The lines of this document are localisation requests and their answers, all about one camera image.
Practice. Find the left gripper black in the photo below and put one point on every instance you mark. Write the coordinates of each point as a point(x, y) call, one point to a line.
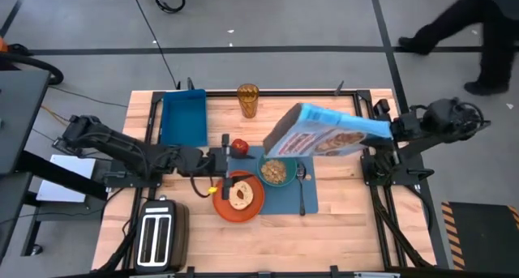
point(190, 160)

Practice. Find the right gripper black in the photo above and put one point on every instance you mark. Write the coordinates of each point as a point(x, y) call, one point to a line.
point(407, 126)

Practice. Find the red apple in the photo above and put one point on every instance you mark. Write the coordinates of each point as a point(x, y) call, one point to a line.
point(240, 145)

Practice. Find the toasted bagel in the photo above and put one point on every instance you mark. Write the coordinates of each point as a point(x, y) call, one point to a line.
point(235, 201)

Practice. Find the orange plate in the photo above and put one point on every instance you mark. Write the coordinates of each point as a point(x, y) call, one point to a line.
point(221, 209)

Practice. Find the teal bowl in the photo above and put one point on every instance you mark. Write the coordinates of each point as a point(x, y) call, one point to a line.
point(292, 170)

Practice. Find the dark metal spoon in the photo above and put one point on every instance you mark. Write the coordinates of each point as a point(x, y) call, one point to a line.
point(301, 170)

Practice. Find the blue cinnamon cereal box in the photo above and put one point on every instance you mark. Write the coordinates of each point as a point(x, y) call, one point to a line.
point(324, 128)

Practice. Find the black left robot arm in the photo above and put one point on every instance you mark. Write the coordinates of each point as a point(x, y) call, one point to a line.
point(117, 146)

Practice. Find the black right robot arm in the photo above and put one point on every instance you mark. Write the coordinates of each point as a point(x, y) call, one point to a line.
point(450, 122)

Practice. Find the brown cereal pieces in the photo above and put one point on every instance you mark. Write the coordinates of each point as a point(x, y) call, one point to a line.
point(273, 171)

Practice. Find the blue placemat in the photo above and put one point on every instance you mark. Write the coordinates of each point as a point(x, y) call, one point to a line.
point(284, 201)

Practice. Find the blue plastic bin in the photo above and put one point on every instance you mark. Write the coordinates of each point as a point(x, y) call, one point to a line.
point(182, 116)

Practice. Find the black and silver toaster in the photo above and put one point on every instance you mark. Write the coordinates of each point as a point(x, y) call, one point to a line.
point(178, 237)

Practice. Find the person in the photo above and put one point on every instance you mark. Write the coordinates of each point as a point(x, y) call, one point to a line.
point(492, 47)

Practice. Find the black hazard-striped mat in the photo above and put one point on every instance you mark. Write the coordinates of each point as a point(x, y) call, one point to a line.
point(482, 233)

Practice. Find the white board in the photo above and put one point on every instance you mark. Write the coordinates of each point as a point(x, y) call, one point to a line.
point(77, 166)

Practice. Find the black side desk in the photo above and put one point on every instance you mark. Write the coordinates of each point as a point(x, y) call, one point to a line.
point(20, 120)

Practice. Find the small orange object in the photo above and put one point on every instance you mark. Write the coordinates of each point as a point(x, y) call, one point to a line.
point(2, 46)

